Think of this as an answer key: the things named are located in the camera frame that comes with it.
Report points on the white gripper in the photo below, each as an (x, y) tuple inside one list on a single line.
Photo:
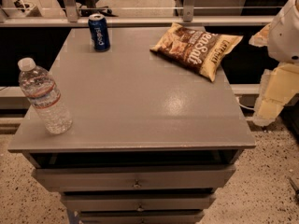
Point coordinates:
[(285, 37)]

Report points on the brown sea salt chip bag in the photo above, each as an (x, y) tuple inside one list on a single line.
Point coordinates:
[(200, 51)]

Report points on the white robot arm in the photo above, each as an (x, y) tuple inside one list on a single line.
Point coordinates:
[(283, 40)]

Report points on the blue pepsi can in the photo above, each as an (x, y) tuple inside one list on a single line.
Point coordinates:
[(99, 33)]

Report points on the top grey drawer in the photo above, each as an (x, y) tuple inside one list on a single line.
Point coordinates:
[(134, 178)]

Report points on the grey drawer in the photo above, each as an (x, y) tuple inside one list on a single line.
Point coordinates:
[(134, 178), (146, 217), (138, 202)]

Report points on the grey drawer cabinet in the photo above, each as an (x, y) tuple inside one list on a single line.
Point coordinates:
[(133, 108)]

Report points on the middle grey drawer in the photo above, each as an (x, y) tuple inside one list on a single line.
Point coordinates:
[(138, 202)]

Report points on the bottom grey drawer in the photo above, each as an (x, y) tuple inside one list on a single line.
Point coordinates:
[(146, 217)]

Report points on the clear plastic water bottle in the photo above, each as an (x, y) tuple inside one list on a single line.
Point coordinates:
[(43, 94)]

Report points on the metal window rail frame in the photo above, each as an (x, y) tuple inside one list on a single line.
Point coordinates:
[(46, 13)]

